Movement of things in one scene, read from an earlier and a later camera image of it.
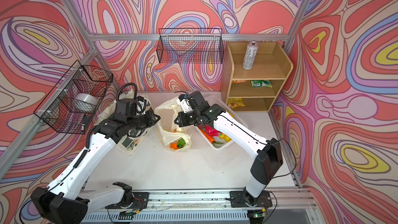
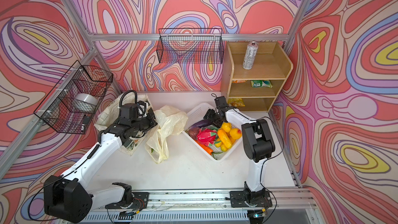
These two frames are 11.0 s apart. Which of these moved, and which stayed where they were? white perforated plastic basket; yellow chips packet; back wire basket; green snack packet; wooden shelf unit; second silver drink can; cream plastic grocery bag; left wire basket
Moved: cream plastic grocery bag; white perforated plastic basket
Stayed: second silver drink can; yellow chips packet; wooden shelf unit; back wire basket; left wire basket; green snack packet
